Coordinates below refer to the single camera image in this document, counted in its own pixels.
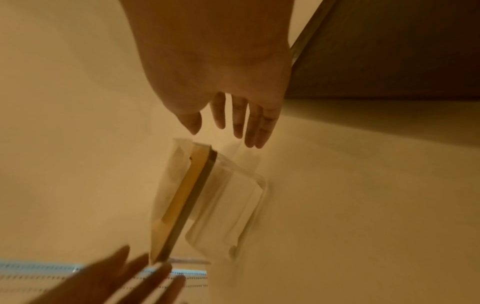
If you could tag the person's left hand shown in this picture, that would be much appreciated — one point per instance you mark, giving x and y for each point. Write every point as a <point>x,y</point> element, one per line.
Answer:
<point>93,282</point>

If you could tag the person's right hand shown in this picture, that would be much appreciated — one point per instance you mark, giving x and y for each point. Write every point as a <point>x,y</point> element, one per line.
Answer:
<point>213,59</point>

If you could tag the dark brown wooden cabinet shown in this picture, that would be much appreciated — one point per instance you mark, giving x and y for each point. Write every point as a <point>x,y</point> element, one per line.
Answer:
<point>390,47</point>

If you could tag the clear plastic bag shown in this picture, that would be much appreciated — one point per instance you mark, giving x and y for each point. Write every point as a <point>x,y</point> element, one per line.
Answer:
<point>228,202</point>

